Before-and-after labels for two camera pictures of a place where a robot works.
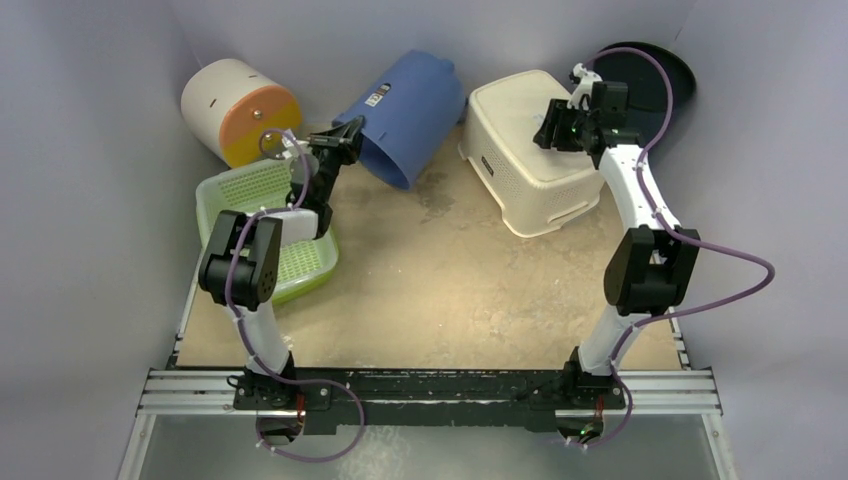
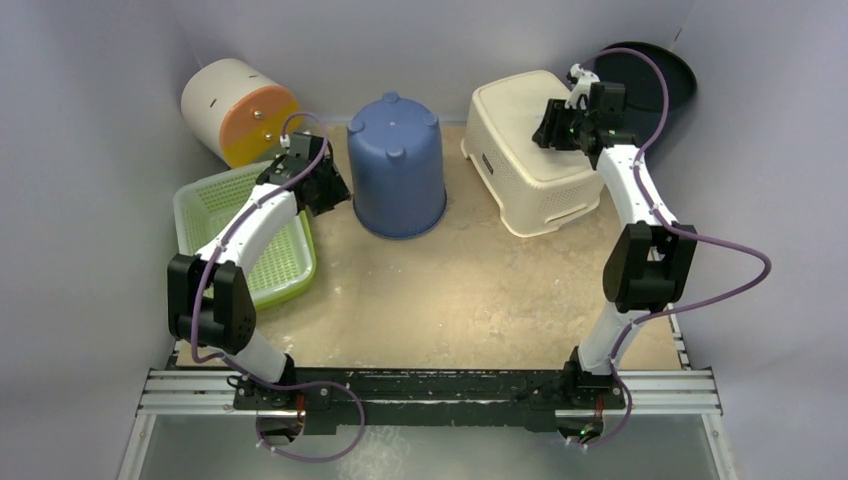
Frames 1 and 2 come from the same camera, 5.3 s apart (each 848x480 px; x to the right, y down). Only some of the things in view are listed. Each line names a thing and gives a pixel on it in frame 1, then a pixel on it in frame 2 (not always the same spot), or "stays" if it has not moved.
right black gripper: [556, 128] stays
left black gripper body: [333, 158] to [331, 191]
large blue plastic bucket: [410, 108] to [397, 167]
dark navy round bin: [647, 92] stays
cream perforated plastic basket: [532, 187] stays
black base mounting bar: [332, 397] stays
